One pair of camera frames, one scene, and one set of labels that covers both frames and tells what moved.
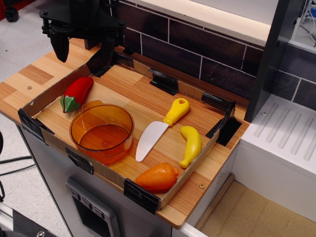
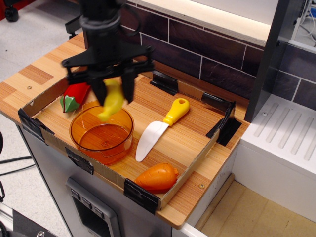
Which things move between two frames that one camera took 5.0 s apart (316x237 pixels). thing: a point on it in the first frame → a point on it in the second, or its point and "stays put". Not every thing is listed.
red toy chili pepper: x=76 y=92 stays put
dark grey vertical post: x=288 y=13 stays put
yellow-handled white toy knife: x=154 y=130 stays put
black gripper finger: x=108 y=50 → x=129 y=82
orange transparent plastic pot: x=101 y=133 stays put
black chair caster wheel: x=11 y=14 stays put
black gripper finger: x=60 y=43 → x=100 y=89
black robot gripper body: x=85 y=19 → x=106 y=56
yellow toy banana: x=194 y=139 → x=115 y=98
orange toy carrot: x=158 y=177 stays put
